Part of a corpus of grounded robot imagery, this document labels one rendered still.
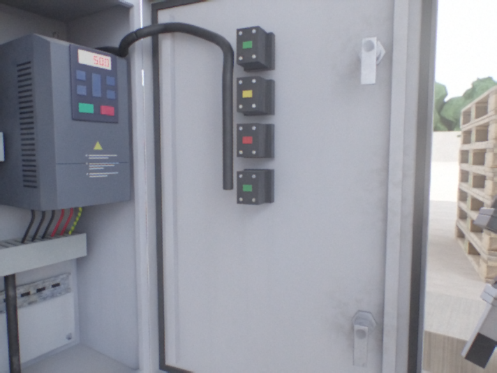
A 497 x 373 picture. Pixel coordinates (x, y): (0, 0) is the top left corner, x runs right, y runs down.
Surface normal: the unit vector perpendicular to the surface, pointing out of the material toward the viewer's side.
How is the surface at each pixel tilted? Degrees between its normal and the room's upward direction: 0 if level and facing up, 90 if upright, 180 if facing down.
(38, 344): 90
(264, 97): 90
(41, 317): 90
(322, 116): 90
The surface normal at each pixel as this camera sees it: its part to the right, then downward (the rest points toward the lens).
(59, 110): 0.83, 0.05
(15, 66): -0.56, 0.07
